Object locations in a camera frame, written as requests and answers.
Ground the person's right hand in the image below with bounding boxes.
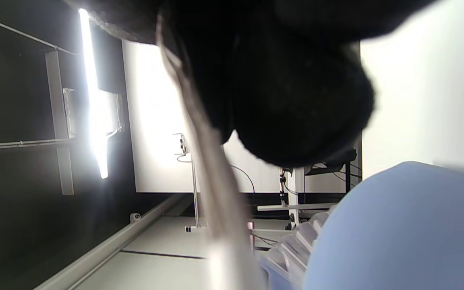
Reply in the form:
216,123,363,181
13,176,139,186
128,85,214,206
67,0,438,168

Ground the newspaper with blue banner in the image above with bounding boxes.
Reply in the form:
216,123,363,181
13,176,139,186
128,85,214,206
156,12,265,290

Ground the blue accordion folder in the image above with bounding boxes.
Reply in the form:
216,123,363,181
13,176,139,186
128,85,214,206
258,161,464,290

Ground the white desk leg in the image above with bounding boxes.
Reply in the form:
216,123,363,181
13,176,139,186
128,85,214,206
257,167,337,230

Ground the aluminium frame rig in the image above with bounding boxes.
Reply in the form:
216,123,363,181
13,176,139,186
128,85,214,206
173,132,205,233

